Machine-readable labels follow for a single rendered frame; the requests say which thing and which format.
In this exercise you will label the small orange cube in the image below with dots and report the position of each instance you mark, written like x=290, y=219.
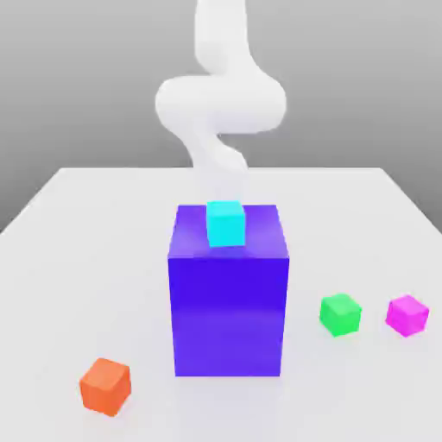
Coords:
x=104, y=387

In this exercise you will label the small cyan cube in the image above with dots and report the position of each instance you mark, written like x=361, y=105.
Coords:
x=226, y=226

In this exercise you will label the small green cube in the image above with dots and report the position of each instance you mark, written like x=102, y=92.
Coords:
x=340, y=315

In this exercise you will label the small magenta cube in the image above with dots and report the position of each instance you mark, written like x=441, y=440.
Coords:
x=406, y=316

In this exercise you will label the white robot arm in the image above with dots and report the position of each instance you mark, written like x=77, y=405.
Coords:
x=221, y=103

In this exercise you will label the large purple box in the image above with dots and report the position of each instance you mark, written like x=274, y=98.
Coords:
x=228, y=310

